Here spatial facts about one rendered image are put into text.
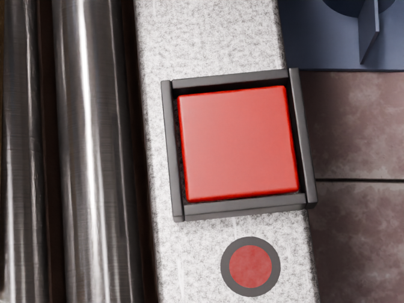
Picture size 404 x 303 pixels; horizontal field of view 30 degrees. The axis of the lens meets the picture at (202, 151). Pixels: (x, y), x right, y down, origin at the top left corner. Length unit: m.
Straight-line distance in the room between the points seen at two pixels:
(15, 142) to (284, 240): 0.16
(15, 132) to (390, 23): 1.13
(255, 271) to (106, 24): 0.17
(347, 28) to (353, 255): 0.43
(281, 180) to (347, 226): 0.96
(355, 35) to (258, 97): 1.06
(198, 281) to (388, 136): 1.04
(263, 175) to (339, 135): 1.00
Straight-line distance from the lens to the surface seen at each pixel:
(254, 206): 0.39
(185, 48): 0.44
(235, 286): 0.40
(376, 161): 1.40
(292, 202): 0.39
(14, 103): 0.43
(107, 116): 0.42
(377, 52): 1.46
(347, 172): 1.38
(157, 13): 0.45
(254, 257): 0.40
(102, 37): 0.44
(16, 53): 0.45
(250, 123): 0.41
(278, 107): 0.41
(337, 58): 1.44
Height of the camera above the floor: 1.31
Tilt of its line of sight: 74 degrees down
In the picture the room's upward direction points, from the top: 2 degrees counter-clockwise
